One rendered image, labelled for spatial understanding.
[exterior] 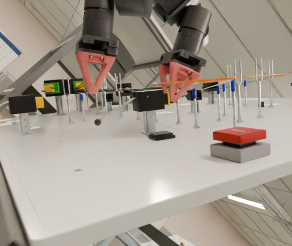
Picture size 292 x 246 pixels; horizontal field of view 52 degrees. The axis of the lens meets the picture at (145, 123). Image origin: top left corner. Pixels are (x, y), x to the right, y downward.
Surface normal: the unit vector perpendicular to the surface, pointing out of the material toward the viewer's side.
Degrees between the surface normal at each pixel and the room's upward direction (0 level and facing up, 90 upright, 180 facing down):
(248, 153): 90
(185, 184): 53
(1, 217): 90
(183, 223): 90
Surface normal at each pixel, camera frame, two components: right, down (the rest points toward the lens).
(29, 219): -0.08, -0.99
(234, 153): -0.87, 0.14
